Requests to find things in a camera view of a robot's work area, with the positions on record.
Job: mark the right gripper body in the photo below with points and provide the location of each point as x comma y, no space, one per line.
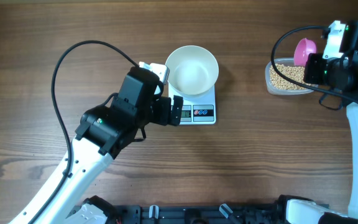
322,71

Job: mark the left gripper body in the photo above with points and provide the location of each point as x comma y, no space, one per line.
159,113

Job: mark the pink plastic measuring scoop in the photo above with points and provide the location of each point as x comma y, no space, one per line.
302,51

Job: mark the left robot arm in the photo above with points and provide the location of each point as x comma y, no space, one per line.
103,132

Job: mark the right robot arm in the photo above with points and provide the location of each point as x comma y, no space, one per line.
299,210

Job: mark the white bowl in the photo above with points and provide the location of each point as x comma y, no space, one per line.
193,70

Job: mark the white digital kitchen scale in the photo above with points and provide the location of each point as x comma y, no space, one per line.
197,109

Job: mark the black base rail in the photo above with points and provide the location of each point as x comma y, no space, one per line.
224,213

